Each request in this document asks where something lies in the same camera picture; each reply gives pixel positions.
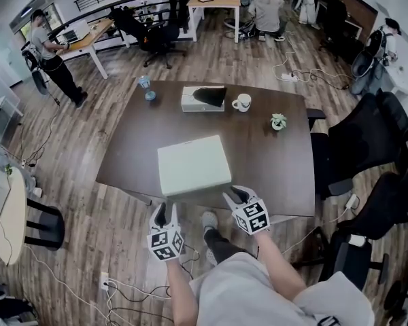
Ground white countertop oven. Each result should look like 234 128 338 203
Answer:
61 19 91 43

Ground black drawstring pouch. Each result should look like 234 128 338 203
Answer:
192 86 228 109

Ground long wooden desk white legs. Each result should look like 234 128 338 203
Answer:
52 17 132 80

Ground small potted plant white pot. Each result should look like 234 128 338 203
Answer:
270 113 288 131

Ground person's light grey shirt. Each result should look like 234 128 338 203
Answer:
189 251 377 326

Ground round beige table black base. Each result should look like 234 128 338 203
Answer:
0 166 65 266

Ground person's right forearm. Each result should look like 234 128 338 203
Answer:
253 231 307 302

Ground white rectangular box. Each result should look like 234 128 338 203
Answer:
180 85 226 113

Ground dark brown wooden table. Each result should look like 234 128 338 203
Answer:
95 77 316 217

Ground black bag strap buckle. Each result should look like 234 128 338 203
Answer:
316 314 341 326

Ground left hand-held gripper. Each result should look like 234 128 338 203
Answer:
146 202 185 263

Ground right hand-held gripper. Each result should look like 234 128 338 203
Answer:
222 185 271 236

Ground pale green panel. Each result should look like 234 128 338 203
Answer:
156 134 233 198

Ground white floor cable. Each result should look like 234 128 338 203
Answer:
271 39 300 83
23 244 123 326

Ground white mug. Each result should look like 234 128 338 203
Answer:
231 93 252 113

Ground person's black trousers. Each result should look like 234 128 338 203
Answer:
203 228 256 266

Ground black mesh office chair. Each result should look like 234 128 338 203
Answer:
305 90 408 200
318 168 408 291
108 7 188 70
319 0 350 62

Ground person's left forearm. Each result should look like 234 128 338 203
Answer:
166 258 200 326

